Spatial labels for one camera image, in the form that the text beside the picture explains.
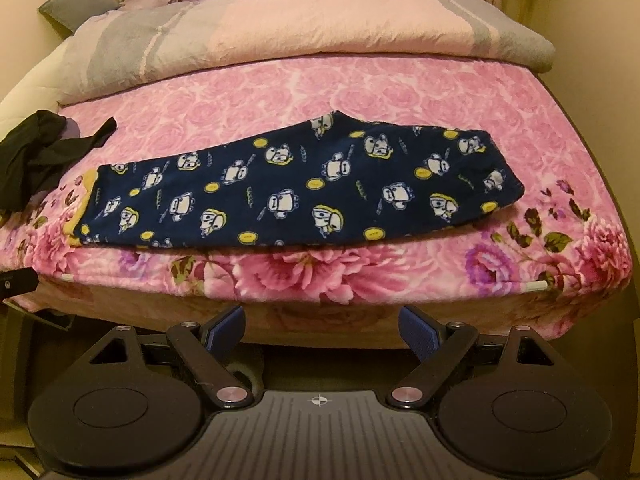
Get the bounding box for black garment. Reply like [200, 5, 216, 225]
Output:
[1, 110, 117, 212]

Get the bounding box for navy cartoon print pajama pants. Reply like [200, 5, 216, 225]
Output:
[65, 111, 525, 248]

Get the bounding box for grey pillow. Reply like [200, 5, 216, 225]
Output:
[38, 0, 119, 38]

